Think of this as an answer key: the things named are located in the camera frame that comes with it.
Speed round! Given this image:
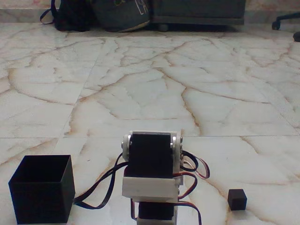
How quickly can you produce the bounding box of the small black cube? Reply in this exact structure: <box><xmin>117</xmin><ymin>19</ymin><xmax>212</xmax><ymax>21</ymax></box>
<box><xmin>227</xmin><ymin>188</ymin><xmax>248</xmax><ymax>211</ymax></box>

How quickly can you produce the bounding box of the black box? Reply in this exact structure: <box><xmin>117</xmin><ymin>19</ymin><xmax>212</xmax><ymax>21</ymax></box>
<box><xmin>8</xmin><ymin>154</ymin><xmax>76</xmax><ymax>225</ymax></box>

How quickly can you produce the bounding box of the dark rolling cabinet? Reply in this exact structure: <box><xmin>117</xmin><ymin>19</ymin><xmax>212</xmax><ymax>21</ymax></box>
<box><xmin>149</xmin><ymin>0</ymin><xmax>245</xmax><ymax>32</ymax></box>

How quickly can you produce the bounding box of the grey bag with white print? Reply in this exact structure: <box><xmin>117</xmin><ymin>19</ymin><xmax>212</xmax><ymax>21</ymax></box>
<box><xmin>90</xmin><ymin>0</ymin><xmax>152</xmax><ymax>33</ymax></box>

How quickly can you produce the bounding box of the black backpack with straps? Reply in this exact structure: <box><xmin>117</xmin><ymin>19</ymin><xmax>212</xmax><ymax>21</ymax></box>
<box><xmin>39</xmin><ymin>0</ymin><xmax>95</xmax><ymax>32</ymax></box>

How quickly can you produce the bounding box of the black flat ribbon cable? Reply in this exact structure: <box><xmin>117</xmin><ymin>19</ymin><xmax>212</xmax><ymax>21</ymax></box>
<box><xmin>73</xmin><ymin>153</ymin><xmax>132</xmax><ymax>210</ymax></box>

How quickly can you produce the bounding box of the black office chair leg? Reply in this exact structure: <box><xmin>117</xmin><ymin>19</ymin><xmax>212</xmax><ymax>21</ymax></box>
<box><xmin>271</xmin><ymin>13</ymin><xmax>300</xmax><ymax>30</ymax></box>

